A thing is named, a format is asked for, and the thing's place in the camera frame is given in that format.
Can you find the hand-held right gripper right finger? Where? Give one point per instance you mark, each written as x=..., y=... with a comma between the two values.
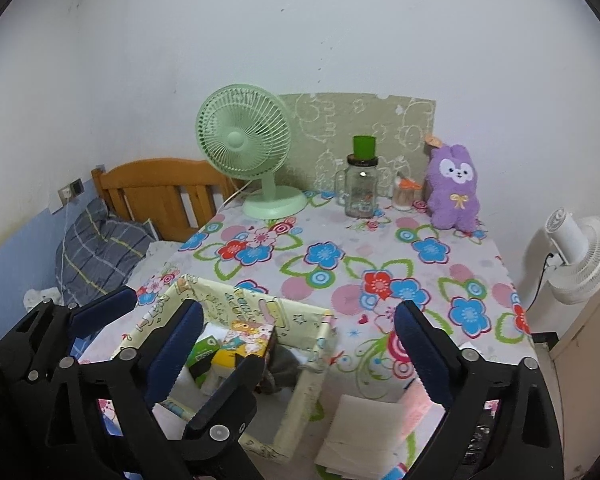
x=420, y=355

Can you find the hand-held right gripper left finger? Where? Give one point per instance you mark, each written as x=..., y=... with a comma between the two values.
x=172, y=355

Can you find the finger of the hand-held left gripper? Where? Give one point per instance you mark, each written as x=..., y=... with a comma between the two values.
x=105, y=305
x=230, y=395

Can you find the white tissue pack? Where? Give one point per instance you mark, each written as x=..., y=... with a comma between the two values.
x=207, y=382

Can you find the green snack box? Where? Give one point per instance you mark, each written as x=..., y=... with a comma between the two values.
x=205, y=350

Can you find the cartoon print tissue packet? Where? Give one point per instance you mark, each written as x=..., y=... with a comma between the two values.
x=245, y=337

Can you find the grey sock bundle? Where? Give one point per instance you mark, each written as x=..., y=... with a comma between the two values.
x=285, y=365

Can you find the yellow fabric storage box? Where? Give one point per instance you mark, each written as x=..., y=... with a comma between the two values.
x=300, y=400

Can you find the white cloth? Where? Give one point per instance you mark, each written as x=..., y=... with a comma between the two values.
x=365, y=430
x=40, y=297

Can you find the blue plaid pillow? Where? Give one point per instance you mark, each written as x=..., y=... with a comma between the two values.
x=100, y=250

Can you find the white crumpled cloth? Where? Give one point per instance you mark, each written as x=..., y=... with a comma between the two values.
x=40, y=297

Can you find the white patterned blanket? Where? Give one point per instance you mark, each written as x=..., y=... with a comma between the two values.
x=152, y=260

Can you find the wooden bed headboard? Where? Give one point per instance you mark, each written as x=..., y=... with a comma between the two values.
x=145, y=175

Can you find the purple plush bunny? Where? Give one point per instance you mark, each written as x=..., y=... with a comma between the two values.
x=452, y=205

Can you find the small jar with orange lid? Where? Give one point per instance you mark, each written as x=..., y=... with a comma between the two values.
x=405, y=199

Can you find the beige door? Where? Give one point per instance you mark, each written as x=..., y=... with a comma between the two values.
x=590, y=360

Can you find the glass mug jar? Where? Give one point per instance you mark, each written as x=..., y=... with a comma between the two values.
x=362, y=190

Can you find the white standing fan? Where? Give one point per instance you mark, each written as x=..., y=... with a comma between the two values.
x=587, y=260

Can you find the green desk fan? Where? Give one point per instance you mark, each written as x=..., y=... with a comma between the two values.
x=235, y=140

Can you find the green plastic cup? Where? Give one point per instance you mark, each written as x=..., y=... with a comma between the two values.
x=363, y=146

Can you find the green patterned board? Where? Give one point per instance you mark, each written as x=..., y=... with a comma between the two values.
x=330, y=115

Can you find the white wall socket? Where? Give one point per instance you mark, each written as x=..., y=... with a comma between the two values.
x=65, y=193

